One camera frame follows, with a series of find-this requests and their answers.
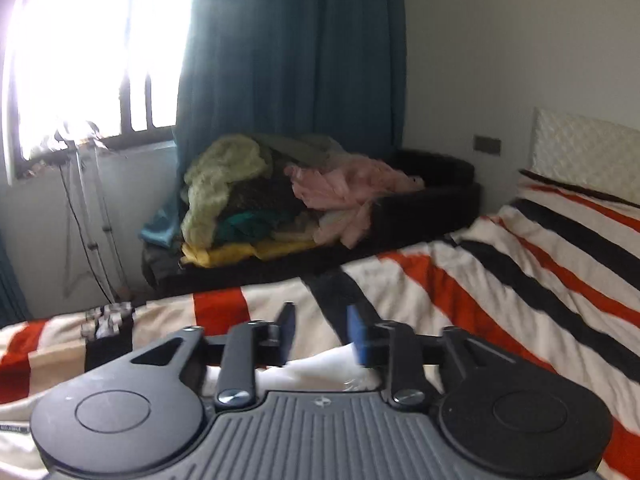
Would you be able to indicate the white garment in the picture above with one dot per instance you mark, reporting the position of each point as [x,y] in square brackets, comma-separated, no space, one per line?
[320,371]

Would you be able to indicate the striped blanket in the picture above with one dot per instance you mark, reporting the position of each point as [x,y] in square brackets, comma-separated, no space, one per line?
[500,270]

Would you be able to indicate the teal cloth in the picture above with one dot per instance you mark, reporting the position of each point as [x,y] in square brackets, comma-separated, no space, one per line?
[245,225]

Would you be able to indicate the green knit blanket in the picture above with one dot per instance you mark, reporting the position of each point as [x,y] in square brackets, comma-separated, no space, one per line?
[220,170]

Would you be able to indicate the blue curtain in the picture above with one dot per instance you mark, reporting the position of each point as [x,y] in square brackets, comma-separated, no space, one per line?
[7,285]
[300,60]

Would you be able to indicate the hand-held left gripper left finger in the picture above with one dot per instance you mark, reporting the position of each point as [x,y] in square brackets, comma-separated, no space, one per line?
[286,335]

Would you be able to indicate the light blue cloth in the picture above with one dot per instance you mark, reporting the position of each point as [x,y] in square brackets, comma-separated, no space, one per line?
[160,230]

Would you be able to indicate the pink clothes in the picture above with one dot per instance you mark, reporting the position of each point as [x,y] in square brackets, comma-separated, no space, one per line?
[345,185]

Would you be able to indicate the black sofa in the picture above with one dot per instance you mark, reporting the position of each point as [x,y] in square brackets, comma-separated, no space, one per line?
[430,205]

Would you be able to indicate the yellow cloth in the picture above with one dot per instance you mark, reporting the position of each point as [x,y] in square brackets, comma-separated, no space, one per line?
[225,255]

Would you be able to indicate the window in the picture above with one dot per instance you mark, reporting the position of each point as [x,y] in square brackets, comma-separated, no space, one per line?
[75,35]

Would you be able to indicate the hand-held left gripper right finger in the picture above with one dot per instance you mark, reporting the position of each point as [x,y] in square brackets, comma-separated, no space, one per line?
[361,337]

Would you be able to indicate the white quilted headboard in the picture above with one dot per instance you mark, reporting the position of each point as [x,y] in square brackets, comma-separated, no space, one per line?
[585,145]

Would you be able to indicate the garment steamer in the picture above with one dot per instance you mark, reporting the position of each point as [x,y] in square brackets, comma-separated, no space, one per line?
[100,210]

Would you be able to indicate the grey wall switch plate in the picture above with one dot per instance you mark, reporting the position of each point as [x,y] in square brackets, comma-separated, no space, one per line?
[486,144]

